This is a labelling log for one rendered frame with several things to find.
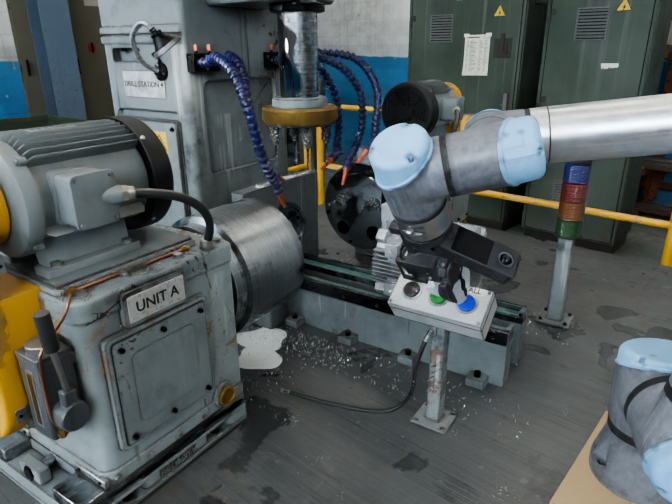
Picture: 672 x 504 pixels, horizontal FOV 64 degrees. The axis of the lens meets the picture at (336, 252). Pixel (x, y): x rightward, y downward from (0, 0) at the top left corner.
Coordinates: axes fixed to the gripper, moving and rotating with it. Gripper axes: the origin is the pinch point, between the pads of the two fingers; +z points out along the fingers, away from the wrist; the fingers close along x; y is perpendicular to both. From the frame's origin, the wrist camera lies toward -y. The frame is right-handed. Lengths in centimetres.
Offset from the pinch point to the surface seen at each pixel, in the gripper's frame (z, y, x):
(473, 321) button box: 2.3, -2.0, 2.7
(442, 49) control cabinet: 191, 159, -305
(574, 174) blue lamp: 25, -5, -49
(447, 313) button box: 2.3, 2.5, 2.5
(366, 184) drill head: 27, 47, -40
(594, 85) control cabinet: 200, 39, -278
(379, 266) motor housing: 16.4, 26.0, -10.5
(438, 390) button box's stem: 17.7, 4.3, 11.1
